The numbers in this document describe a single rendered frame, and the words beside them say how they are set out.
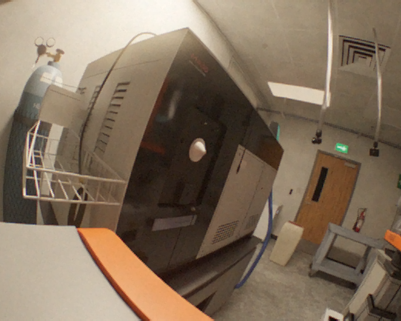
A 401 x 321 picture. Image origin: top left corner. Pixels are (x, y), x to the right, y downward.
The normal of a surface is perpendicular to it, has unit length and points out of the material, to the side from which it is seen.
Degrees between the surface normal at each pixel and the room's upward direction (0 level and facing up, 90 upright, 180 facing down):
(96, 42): 90
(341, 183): 90
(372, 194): 90
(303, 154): 90
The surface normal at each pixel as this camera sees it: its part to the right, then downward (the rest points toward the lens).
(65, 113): 0.77, 0.28
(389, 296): -0.66, -0.22
